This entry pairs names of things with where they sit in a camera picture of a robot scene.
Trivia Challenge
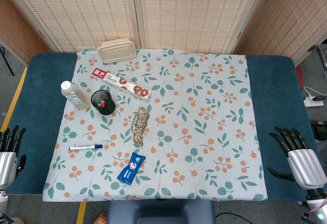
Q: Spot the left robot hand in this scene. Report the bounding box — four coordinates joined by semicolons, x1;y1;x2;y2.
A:
0;125;27;190

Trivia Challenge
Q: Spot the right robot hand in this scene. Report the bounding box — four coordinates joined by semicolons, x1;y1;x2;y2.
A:
266;126;327;190

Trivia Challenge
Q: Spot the blue marker pen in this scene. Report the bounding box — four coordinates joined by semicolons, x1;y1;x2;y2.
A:
68;144;103;151

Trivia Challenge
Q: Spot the white power strip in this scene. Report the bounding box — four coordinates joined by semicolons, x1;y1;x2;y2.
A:
302;95;324;108

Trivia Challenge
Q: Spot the clear plastic drink bottle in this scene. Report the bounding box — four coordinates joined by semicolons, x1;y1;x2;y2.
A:
60;81;92;111

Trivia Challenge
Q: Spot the black tripod stand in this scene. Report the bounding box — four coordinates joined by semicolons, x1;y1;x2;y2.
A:
0;44;15;77

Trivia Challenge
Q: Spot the metal stand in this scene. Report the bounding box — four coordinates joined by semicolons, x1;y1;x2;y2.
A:
307;44;327;78

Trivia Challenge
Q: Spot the orange box on floor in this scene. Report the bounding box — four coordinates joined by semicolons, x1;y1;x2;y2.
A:
92;213;107;224

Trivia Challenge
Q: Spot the blue Oreo snack packet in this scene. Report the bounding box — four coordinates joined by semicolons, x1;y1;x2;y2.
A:
116;152;147;186

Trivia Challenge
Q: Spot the long red white box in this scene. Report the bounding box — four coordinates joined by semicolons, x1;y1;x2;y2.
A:
91;67;152;103

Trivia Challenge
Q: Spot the floral tablecloth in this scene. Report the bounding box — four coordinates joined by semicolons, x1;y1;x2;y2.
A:
42;48;268;202

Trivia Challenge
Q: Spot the beige lunch box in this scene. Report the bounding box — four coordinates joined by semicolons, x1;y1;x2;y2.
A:
97;37;138;64

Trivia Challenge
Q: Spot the bamboo folding screen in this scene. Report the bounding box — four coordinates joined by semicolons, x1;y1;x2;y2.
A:
0;0;327;67

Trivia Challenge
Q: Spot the white power cable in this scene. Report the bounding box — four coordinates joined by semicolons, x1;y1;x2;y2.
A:
302;86;327;97

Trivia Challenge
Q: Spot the black floor cable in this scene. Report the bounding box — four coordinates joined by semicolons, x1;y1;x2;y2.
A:
215;211;248;224

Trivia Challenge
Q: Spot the coiled braided rope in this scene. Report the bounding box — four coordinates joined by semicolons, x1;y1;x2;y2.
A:
130;106;150;147

